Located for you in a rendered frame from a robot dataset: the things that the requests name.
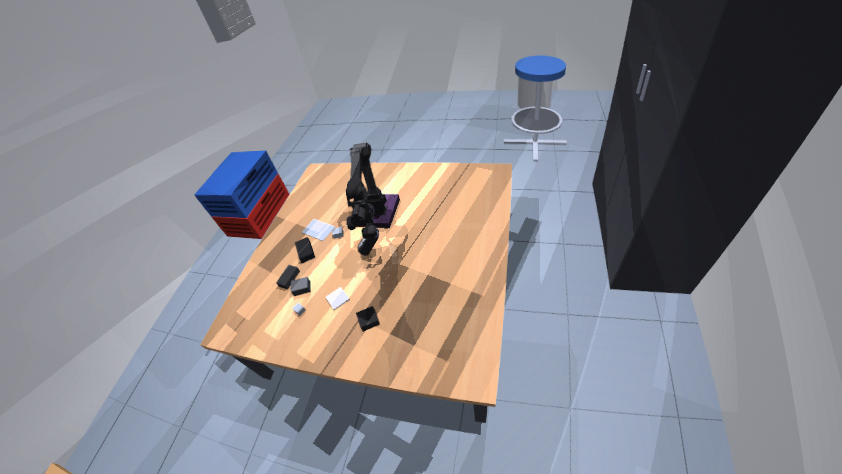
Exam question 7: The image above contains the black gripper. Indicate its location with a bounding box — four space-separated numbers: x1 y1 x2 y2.
361 203 377 239

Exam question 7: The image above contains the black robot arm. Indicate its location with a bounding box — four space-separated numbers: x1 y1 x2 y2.
346 143 387 230

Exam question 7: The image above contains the white flat rectangular sheet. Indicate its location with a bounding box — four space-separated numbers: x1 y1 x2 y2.
302 219 335 241

